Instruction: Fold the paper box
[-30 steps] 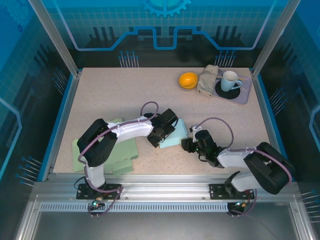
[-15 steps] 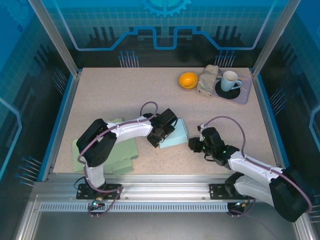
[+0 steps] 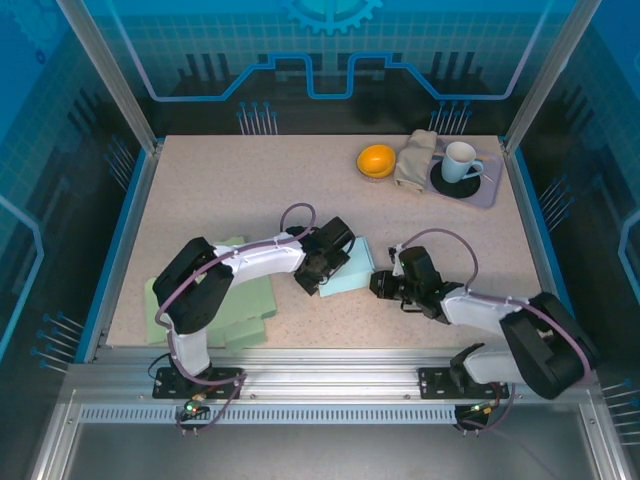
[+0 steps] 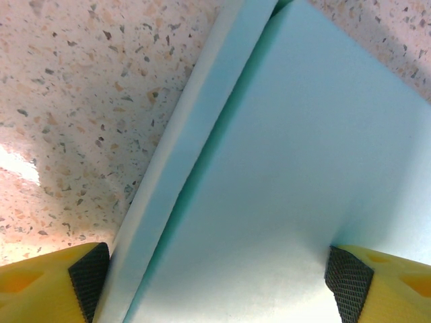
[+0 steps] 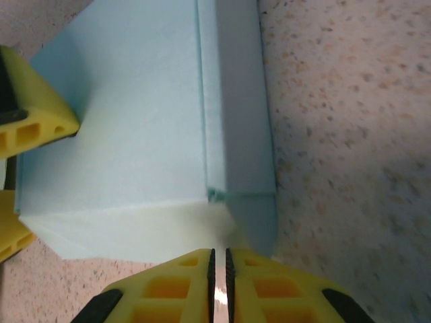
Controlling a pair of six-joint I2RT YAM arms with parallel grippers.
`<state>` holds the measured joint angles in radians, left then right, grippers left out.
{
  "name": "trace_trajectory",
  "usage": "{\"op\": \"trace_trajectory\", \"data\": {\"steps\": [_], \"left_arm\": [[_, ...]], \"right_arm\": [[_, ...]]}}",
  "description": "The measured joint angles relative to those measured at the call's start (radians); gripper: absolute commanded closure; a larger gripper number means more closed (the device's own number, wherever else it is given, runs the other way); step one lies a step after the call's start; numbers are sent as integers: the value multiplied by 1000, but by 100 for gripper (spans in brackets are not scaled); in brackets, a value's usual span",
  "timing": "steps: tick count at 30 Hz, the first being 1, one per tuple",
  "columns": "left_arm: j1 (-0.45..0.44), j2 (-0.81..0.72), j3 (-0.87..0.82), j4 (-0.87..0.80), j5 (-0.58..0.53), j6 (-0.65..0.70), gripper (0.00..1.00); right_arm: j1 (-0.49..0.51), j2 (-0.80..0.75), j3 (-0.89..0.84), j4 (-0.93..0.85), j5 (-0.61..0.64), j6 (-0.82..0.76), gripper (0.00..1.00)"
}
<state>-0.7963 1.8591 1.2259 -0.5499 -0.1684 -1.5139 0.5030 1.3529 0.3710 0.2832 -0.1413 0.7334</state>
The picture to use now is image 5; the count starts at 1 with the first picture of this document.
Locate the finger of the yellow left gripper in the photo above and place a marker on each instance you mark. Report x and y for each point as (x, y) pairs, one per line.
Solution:
(11, 232)
(37, 111)

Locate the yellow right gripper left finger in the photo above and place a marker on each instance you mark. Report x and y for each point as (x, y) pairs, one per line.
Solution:
(161, 296)

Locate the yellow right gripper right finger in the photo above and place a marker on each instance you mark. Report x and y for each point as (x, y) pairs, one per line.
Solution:
(276, 296)

